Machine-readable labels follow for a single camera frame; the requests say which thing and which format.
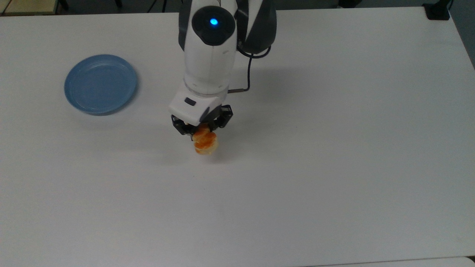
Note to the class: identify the orange glazed bread roll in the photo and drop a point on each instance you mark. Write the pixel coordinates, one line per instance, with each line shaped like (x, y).
(206, 142)

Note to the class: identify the dark chair base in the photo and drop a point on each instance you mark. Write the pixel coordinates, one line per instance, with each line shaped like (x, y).
(350, 3)

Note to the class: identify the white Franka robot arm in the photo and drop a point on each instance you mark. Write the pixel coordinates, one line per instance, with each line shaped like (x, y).
(209, 63)

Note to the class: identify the blue round plate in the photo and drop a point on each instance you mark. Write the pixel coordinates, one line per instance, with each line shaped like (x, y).
(100, 84)

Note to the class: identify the white adjoining table panel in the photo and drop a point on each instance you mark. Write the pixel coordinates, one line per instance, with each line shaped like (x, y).
(408, 262)

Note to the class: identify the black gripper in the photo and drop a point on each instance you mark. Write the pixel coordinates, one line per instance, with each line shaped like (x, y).
(206, 118)

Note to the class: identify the wooden beige furniture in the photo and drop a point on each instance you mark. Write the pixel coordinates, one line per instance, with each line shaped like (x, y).
(29, 6)

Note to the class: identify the black table clamp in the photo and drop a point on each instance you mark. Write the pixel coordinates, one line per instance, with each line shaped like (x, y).
(438, 11)

